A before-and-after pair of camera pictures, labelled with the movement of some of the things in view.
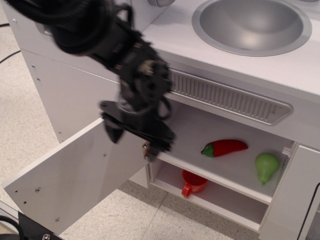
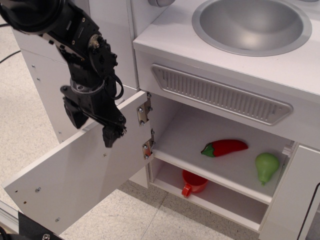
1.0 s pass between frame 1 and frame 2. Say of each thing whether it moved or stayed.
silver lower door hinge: stayed
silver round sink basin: stayed
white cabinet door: stayed
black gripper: moved
